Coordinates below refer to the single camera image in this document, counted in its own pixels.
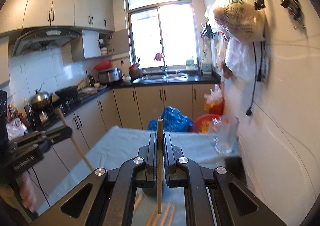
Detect wooden chopstick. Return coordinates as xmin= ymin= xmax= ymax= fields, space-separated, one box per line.
xmin=168 ymin=205 xmax=176 ymax=226
xmin=55 ymin=108 xmax=94 ymax=172
xmin=157 ymin=119 xmax=164 ymax=215
xmin=146 ymin=205 xmax=160 ymax=226
xmin=133 ymin=192 xmax=144 ymax=212
xmin=159 ymin=202 xmax=171 ymax=226

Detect lower kitchen cabinets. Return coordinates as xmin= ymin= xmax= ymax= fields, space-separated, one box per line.
xmin=30 ymin=83 xmax=214 ymax=209

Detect kitchen faucet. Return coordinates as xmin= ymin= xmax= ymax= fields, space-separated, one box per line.
xmin=153 ymin=53 xmax=168 ymax=75

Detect person's left hand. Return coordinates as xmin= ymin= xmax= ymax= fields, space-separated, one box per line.
xmin=1 ymin=172 xmax=37 ymax=212

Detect light blue table cloth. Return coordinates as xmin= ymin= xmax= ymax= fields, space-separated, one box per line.
xmin=38 ymin=126 xmax=246 ymax=225

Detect steel pot with lid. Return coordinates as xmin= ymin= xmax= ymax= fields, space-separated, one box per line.
xmin=28 ymin=82 xmax=53 ymax=111

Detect black wok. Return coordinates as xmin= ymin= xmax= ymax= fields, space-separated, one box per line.
xmin=55 ymin=78 xmax=85 ymax=99

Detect clear glass mug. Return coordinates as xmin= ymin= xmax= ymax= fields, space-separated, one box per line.
xmin=208 ymin=114 xmax=239 ymax=155

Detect red plastic basin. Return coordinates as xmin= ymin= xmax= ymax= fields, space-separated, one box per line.
xmin=190 ymin=114 xmax=220 ymax=133

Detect blue plastic bag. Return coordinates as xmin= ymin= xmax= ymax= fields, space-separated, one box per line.
xmin=148 ymin=106 xmax=194 ymax=133

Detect range hood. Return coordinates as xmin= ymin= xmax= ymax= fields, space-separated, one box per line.
xmin=11 ymin=26 xmax=83 ymax=57

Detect white hanging plastic bag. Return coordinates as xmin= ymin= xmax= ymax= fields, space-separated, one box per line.
xmin=216 ymin=36 xmax=257 ymax=82

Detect window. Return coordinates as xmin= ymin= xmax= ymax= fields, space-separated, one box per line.
xmin=126 ymin=0 xmax=198 ymax=69

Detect hanging bag with bread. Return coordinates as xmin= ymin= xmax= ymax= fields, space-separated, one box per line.
xmin=204 ymin=0 xmax=266 ymax=44

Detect black power cable with plug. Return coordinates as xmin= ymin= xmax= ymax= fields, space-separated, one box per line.
xmin=246 ymin=42 xmax=263 ymax=117

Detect upper wall cabinets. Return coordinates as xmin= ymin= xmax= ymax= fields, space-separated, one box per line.
xmin=1 ymin=0 xmax=114 ymax=34

